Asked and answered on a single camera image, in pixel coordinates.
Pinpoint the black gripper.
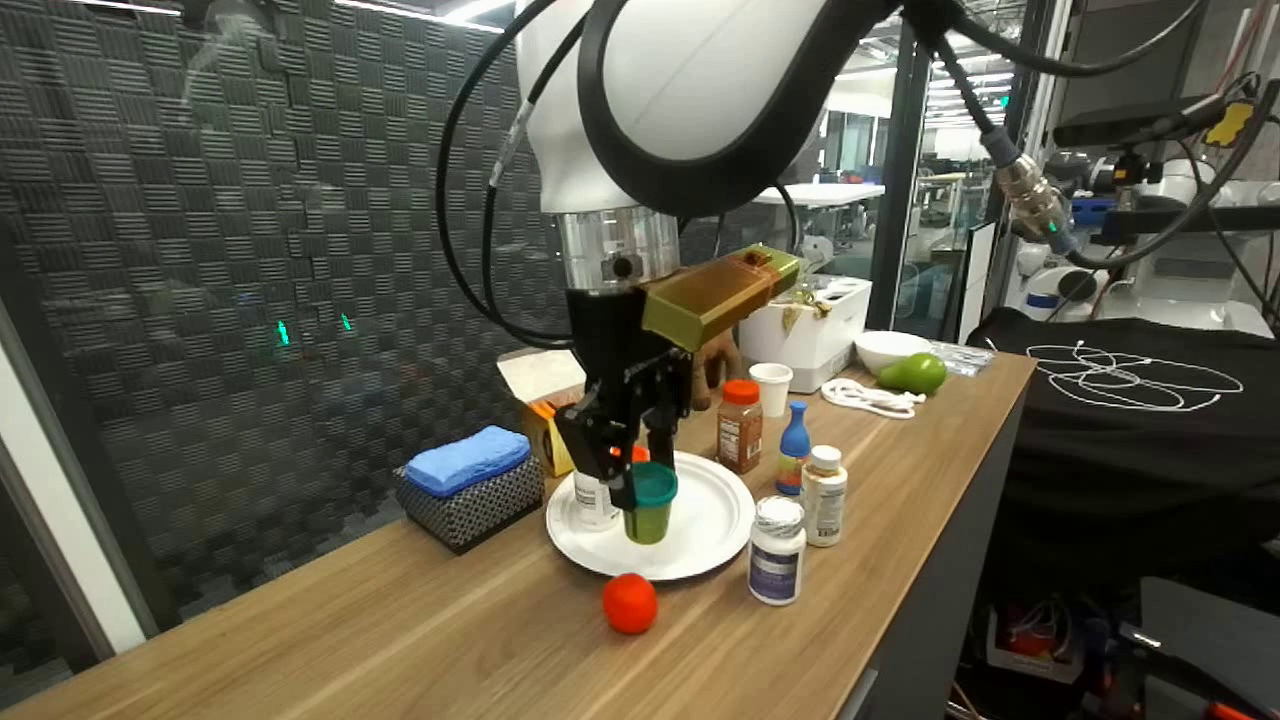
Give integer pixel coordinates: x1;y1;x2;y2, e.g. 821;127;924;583
555;290;693;483

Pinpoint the teal lid small jar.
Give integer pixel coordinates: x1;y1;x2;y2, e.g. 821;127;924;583
622;465;677;543

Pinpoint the large white pill bottle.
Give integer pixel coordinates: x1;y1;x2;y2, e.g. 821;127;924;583
572;472;611;531

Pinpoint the orange lid spice jar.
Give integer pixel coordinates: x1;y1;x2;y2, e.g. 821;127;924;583
717;376;765;472

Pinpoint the white bottle green label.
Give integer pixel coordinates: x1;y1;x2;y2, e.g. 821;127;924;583
805;446;848;543

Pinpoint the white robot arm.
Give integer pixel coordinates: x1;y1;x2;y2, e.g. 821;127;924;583
514;0;908;483

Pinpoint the white paper plate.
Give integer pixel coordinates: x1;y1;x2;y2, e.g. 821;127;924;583
545;453;755;583

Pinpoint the yellow open cardboard box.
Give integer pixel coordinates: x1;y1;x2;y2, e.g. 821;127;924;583
494;347;582;475

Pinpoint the brown plush moose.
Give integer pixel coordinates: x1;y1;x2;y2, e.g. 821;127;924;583
688;333;738;411

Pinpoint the white paper cup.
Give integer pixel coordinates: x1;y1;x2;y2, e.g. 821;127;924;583
749;361;793;419

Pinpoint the blue cap small bottle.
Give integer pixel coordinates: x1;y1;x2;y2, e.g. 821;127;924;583
774;400;813;498

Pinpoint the red plastic strawberry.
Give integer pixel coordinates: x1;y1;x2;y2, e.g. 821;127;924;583
601;573;659;638

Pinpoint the blue cloth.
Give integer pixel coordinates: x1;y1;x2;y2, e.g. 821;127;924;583
405;423;530;500

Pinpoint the white hydroponic planter appliance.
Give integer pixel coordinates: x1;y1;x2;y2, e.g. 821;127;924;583
735;276;871;393

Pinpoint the white bowl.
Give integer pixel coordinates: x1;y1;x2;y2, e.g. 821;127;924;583
855;333;932;379

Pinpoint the green fruit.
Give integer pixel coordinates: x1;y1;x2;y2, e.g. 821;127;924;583
880;353;949;396

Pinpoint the wrist camera olive box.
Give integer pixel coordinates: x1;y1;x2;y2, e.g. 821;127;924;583
639;244;798;353

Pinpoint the white coiled cable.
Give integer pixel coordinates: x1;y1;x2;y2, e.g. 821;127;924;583
1025;336;1251;416

